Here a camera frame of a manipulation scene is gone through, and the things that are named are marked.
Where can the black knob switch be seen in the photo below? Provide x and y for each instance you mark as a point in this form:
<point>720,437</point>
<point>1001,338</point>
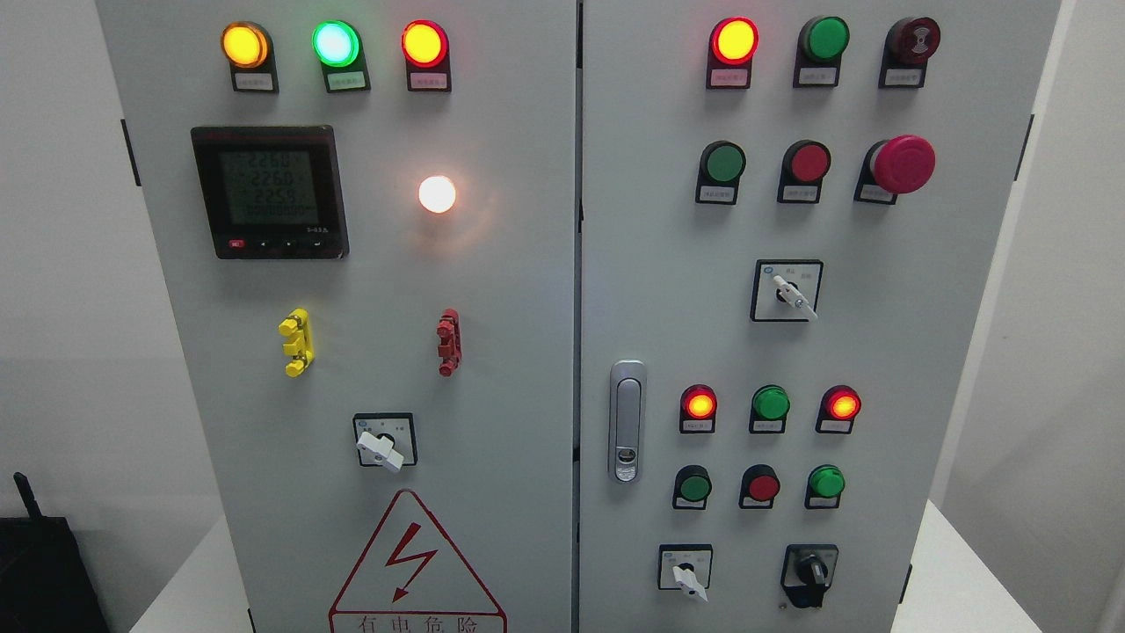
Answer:
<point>807,573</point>

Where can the grey electrical control cabinet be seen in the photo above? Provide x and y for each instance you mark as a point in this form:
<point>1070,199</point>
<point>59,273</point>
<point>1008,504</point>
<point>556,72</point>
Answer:
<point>573,135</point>

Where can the red terminal connector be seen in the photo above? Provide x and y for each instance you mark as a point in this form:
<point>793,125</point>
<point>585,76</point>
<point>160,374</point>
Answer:
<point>449,348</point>

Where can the red indicator light middle left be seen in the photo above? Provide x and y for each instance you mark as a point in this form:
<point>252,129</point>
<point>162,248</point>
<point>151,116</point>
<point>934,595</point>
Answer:
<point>697,410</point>

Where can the white glowing indicator light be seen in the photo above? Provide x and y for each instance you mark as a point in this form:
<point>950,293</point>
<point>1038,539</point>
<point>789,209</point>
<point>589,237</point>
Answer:
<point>437,194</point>

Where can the green push button lower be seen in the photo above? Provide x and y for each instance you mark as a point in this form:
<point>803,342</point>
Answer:
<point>691,488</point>

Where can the green push button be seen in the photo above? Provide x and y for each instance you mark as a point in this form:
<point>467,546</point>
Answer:
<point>721,165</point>
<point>691,488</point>

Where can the green push button upper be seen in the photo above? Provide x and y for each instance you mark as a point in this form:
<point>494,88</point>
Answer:
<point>721,165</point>

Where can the green indicator light middle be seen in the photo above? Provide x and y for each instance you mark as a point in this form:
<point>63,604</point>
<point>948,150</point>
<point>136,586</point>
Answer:
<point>769,410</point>

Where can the red push button lower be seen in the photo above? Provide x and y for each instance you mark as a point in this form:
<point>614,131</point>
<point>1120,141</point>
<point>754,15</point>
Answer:
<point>759,488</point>

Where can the red push button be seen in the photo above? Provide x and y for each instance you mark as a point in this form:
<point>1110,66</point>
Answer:
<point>759,488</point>
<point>804,166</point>

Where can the yellow terminal connector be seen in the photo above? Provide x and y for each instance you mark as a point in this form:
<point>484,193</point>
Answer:
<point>298,345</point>

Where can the red push button upper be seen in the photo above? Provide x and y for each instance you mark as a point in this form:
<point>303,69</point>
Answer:
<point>804,166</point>

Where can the red indicator light middle right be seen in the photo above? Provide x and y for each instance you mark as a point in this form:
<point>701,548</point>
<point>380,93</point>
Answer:
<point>839,408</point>

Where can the red high voltage warning sticker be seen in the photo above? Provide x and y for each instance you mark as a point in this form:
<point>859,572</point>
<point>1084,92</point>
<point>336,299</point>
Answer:
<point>411,577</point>

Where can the red ringed indicator light left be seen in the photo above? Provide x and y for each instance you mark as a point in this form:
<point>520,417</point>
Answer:
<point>427,56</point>

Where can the green indicator light lower right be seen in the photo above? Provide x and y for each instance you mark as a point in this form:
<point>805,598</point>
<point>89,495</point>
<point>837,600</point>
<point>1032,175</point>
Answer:
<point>824,487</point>

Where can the black digital power meter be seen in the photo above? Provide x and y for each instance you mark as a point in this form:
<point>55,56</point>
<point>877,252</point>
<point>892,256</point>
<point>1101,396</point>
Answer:
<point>272,192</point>

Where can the red indicator light top right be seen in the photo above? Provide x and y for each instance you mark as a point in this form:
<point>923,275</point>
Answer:
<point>732,44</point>

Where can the lit green indicator light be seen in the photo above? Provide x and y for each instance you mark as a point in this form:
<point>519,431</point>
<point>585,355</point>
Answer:
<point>339,49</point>

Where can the red emergency stop button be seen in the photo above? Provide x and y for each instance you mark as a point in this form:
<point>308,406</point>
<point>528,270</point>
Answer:
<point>895,167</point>

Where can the green indicator light top right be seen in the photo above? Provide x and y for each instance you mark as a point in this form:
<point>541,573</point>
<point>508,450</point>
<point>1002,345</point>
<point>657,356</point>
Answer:
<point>821,43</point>

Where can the yellow indicator light top left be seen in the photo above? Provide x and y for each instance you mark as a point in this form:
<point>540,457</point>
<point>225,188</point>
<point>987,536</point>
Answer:
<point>249,50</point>

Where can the dark red buzzer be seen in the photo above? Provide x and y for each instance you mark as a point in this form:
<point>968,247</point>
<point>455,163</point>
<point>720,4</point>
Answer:
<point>909,45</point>

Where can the black device with antenna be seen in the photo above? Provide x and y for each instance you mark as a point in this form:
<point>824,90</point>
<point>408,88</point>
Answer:
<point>44,584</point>

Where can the silver door lock handle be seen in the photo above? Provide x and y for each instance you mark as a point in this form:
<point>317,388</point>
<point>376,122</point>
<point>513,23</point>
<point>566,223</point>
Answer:
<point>626,393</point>

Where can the white selector switch left door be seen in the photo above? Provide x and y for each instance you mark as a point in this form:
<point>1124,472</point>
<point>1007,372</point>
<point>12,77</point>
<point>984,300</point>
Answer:
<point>385,439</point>

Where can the white selector switch upper right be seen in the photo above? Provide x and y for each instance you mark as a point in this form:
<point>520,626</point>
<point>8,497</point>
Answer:
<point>786,290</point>

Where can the white selector switch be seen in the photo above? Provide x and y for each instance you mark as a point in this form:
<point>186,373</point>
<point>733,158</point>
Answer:
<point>685,568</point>
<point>786,290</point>

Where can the white selector switch lower right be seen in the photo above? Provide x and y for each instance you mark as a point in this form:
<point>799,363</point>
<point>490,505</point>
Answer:
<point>685,568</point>

